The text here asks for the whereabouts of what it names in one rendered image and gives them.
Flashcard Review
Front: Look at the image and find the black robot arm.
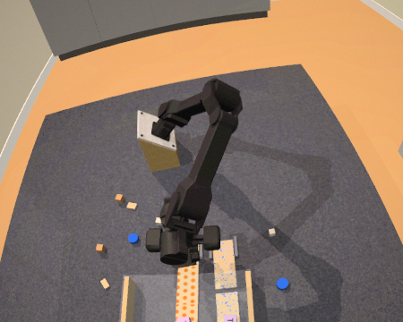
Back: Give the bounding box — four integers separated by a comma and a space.
151, 78, 243, 268

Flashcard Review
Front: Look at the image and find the blue round button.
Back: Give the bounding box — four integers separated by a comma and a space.
128, 233, 139, 244
277, 278, 288, 290

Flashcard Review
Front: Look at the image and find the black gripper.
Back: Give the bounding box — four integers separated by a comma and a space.
145, 225, 220, 253

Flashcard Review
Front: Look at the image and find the peach strip with blue dots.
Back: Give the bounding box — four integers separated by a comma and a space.
213, 240, 236, 273

